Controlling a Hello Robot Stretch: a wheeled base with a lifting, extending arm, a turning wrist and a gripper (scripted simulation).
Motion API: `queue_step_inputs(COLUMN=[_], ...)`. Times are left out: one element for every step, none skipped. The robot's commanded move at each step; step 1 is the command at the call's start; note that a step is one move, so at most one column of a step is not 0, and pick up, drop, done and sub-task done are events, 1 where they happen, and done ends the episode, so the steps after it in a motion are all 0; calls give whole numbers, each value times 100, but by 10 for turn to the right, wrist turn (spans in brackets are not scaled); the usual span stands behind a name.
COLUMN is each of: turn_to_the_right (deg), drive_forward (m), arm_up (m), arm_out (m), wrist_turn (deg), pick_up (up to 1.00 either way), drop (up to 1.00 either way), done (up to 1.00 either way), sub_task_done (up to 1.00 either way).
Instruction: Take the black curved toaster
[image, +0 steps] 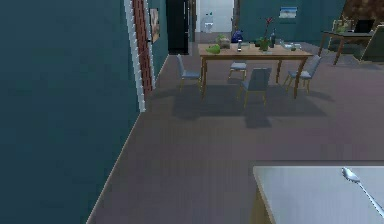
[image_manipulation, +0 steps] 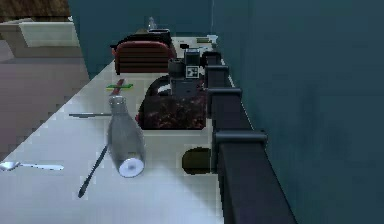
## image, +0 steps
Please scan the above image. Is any red flower in green pot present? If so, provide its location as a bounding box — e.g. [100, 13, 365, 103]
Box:
[255, 17, 275, 53]

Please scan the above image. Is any pale grey table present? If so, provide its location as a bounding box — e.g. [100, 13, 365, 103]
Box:
[250, 165, 384, 224]

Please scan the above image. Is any black laptop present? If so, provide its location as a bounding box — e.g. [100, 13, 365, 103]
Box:
[353, 19, 376, 34]

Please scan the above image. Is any green plant in brown pot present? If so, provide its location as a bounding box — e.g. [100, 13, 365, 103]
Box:
[215, 33, 232, 50]

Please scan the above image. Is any green leafy vegetable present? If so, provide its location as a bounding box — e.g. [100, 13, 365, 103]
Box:
[205, 44, 222, 55]

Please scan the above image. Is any grey chair with wooden legs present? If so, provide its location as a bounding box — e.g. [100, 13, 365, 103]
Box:
[175, 53, 203, 93]
[282, 54, 323, 95]
[227, 61, 248, 82]
[237, 67, 273, 110]

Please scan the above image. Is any dark wooden desk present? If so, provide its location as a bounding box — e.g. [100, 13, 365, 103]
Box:
[317, 30, 375, 66]

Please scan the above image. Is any grey-green armchair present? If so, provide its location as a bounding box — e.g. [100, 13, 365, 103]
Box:
[359, 22, 384, 64]

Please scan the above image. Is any blue round jug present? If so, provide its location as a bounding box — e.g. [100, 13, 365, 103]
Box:
[231, 29, 244, 44]

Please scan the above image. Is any framed picture with pale figure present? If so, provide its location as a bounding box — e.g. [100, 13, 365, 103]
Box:
[149, 7, 161, 44]

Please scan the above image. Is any red-brown room door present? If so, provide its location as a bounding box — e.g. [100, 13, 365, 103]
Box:
[131, 0, 154, 100]

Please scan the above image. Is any wooden dining table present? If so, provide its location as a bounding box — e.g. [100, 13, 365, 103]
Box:
[197, 41, 314, 100]

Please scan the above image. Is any framed blue and white picture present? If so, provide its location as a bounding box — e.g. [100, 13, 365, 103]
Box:
[278, 6, 298, 20]

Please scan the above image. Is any pale clear dish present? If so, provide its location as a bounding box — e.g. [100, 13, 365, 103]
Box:
[279, 40, 302, 51]

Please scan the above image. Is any silver spoon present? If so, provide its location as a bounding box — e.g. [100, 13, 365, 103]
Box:
[341, 166, 384, 218]

